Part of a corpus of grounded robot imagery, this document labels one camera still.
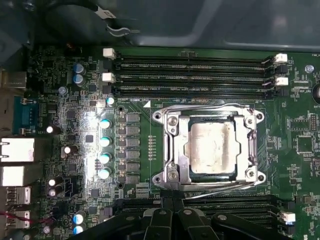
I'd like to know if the silver network port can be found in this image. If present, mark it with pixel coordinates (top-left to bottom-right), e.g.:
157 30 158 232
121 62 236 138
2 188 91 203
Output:
0 136 36 163

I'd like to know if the black looped cable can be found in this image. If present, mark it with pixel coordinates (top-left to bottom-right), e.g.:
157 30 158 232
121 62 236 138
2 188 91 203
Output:
44 1 141 37

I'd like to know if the round battery holder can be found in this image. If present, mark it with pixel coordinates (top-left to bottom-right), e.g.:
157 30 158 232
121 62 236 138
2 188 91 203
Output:
311 82 320 100

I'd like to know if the wire locking lever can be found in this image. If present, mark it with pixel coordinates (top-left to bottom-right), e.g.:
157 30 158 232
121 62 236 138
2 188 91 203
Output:
161 102 255 113
174 181 255 200

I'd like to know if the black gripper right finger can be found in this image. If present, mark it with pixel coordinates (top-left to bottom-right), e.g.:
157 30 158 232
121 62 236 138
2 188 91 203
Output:
176 196 289 240

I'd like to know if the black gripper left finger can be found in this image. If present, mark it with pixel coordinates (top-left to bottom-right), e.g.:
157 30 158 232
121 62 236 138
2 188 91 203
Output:
82 196 179 240

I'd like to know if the metal socket cover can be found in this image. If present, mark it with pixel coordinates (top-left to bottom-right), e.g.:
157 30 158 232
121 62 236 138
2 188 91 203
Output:
163 111 260 187

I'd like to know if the black RAM slot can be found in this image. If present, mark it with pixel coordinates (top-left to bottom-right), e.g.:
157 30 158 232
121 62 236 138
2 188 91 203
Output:
102 83 288 99
119 196 288 210
102 59 288 75
207 208 297 226
102 47 288 65
101 71 289 87

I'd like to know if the CPU socket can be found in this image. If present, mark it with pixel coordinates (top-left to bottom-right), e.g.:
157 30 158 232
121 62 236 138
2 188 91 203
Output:
151 102 266 194

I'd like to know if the dark grey PC case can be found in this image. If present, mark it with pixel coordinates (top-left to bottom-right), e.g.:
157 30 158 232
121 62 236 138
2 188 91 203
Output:
0 0 320 240

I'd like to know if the silver CPU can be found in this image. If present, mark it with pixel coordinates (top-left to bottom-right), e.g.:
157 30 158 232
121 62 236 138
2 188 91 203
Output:
184 115 241 181

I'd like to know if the green motherboard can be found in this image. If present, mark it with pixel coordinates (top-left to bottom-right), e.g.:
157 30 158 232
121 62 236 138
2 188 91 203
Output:
0 44 320 240

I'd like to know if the blue serial port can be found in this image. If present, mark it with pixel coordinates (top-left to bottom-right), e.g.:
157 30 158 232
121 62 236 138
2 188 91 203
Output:
12 96 40 136

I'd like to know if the silver USB port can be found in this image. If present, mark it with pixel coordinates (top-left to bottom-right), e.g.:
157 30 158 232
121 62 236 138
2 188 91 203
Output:
4 186 32 206
7 209 31 229

